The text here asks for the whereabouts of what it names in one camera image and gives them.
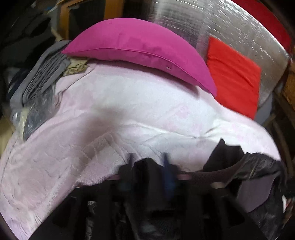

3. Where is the silver foil insulation panel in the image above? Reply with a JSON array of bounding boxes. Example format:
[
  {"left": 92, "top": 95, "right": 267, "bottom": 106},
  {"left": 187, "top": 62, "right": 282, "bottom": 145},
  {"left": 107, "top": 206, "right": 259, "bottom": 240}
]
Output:
[{"left": 147, "top": 0, "right": 289, "bottom": 107}]

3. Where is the wooden cabinet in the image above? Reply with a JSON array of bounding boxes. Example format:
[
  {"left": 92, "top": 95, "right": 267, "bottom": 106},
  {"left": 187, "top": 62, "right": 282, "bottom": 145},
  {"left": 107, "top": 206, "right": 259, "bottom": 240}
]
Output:
[{"left": 56, "top": 0, "right": 124, "bottom": 40}]

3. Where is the grey folded garment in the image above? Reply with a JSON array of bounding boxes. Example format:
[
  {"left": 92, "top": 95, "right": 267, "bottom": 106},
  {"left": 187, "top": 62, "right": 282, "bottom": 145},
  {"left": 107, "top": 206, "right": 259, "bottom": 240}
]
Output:
[{"left": 6, "top": 40, "right": 70, "bottom": 109}]

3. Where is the red pillow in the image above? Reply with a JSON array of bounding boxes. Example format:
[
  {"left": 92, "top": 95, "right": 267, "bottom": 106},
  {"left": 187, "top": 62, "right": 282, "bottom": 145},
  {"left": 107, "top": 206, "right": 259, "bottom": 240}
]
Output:
[{"left": 206, "top": 37, "right": 261, "bottom": 119}]

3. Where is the dark clothes pile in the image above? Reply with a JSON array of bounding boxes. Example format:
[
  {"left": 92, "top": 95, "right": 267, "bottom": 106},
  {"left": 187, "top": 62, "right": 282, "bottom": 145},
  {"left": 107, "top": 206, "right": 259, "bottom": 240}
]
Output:
[{"left": 1, "top": 6, "right": 55, "bottom": 103}]

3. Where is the pale pink bedspread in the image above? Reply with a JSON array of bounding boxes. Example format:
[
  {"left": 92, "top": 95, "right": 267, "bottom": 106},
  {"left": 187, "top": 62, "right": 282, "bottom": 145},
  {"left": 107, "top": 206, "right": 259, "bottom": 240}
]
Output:
[{"left": 1, "top": 61, "right": 280, "bottom": 239}]

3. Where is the clear plastic bag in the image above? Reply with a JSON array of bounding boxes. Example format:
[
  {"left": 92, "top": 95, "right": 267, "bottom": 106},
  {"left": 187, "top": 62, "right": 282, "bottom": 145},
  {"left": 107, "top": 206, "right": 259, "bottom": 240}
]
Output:
[{"left": 11, "top": 85, "right": 59, "bottom": 141}]

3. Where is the magenta pillow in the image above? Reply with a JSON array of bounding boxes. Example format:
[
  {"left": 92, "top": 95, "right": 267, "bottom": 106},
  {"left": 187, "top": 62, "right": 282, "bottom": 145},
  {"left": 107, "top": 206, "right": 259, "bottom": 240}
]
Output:
[{"left": 63, "top": 18, "right": 217, "bottom": 95}]

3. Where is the black jacket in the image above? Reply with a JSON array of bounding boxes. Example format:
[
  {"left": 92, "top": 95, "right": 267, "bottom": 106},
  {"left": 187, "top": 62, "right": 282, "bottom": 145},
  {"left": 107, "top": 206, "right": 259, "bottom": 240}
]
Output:
[{"left": 32, "top": 140, "right": 287, "bottom": 239}]

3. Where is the red blanket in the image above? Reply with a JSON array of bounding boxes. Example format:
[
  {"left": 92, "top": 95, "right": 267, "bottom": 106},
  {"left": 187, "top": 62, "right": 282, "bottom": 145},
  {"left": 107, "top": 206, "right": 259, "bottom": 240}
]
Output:
[{"left": 232, "top": 0, "right": 292, "bottom": 52}]

